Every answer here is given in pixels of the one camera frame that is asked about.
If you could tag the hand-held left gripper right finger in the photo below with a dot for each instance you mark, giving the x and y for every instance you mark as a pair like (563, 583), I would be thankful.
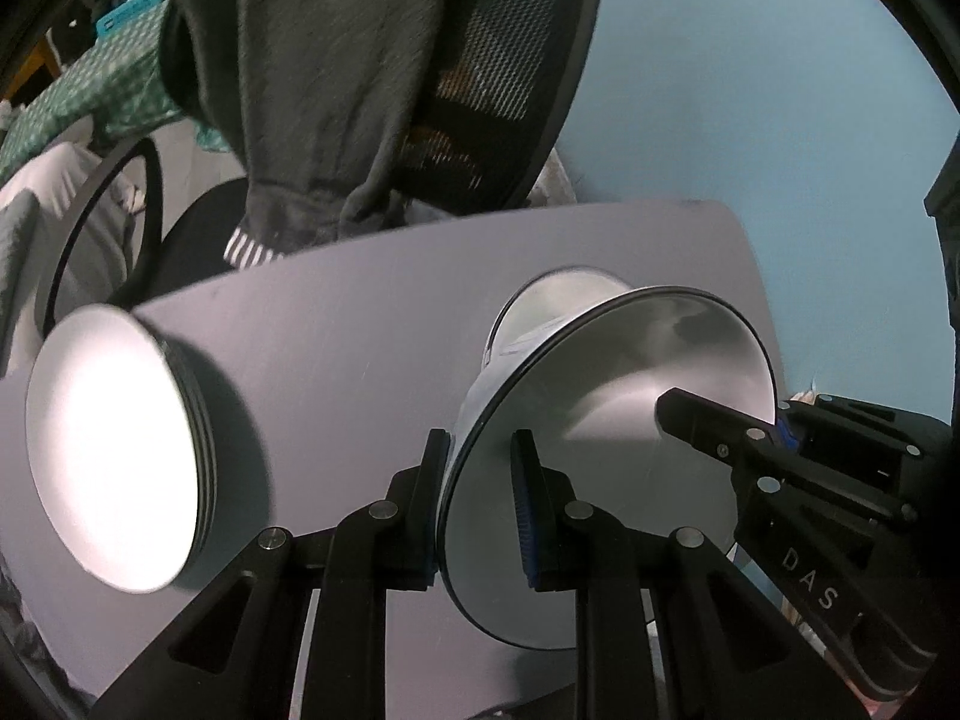
(523, 525)

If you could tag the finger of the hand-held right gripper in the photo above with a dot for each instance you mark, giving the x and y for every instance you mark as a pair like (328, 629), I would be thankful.
(862, 424)
(712, 427)

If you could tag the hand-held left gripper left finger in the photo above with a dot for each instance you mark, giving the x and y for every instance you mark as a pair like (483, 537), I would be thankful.
(420, 525)

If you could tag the white ribbed bowl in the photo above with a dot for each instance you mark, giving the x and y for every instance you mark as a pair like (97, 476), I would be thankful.
(555, 307)
(622, 420)

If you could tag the black mesh office chair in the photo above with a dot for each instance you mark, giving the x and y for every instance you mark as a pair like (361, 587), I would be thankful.
(517, 52)

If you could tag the grey fleece robe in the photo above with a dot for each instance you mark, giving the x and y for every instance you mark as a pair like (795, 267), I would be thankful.
(315, 90)

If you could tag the white bed sheet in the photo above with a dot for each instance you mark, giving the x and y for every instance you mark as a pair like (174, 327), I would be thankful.
(82, 195)

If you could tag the green checked tablecloth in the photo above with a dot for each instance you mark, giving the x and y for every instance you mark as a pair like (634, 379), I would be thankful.
(82, 90)

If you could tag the blue plastic crate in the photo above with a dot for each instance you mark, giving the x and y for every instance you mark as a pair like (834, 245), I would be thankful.
(135, 11)

